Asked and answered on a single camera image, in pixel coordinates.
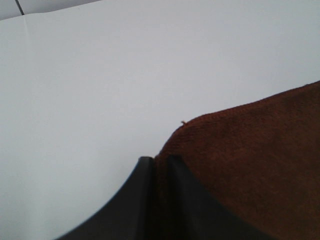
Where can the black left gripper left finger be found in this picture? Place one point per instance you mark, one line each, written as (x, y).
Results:
(123, 217)

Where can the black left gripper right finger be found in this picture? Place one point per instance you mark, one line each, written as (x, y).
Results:
(184, 210)

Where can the brown towel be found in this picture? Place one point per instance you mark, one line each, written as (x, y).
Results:
(260, 160)

